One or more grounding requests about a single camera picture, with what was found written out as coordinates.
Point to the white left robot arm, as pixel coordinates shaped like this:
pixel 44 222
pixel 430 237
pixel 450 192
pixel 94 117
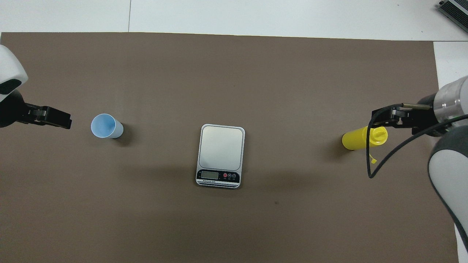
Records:
pixel 9 65

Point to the light blue plastic cup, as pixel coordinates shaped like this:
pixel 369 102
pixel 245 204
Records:
pixel 104 126

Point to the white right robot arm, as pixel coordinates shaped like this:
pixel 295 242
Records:
pixel 449 171

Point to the brown table mat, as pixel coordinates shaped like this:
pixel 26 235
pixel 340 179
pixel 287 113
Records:
pixel 256 73

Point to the yellow squeeze bottle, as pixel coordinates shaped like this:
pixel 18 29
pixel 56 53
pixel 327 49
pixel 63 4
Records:
pixel 353 140

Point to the grey ribbed metal device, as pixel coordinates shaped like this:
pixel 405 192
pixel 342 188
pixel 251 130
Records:
pixel 457 11

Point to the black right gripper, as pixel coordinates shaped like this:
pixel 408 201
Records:
pixel 426 117

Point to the silver digital kitchen scale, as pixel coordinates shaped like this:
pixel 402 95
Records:
pixel 221 148

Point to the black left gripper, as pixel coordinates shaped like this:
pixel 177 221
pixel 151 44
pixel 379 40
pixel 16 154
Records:
pixel 9 111

